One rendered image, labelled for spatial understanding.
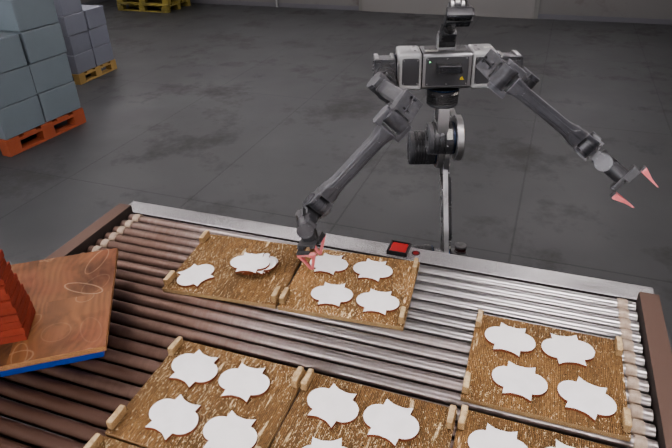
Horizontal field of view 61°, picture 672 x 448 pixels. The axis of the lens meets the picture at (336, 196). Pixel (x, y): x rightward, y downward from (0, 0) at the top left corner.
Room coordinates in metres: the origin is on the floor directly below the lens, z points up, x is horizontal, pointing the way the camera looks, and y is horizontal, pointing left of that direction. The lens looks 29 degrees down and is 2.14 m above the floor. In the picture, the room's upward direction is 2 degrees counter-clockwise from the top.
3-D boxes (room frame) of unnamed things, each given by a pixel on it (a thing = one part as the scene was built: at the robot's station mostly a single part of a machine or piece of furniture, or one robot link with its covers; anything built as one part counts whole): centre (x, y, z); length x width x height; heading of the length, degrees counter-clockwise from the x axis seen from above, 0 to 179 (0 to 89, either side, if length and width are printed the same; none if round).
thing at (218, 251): (1.68, 0.36, 0.93); 0.41 x 0.35 x 0.02; 74
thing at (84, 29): (7.42, 3.49, 0.52); 1.06 x 0.72 x 1.05; 71
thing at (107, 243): (1.58, 0.03, 0.90); 1.95 x 0.05 x 0.05; 70
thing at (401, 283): (1.56, -0.05, 0.93); 0.41 x 0.35 x 0.02; 74
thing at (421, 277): (1.72, -0.02, 0.90); 1.95 x 0.05 x 0.05; 70
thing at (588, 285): (1.83, -0.06, 0.89); 2.08 x 0.09 x 0.06; 70
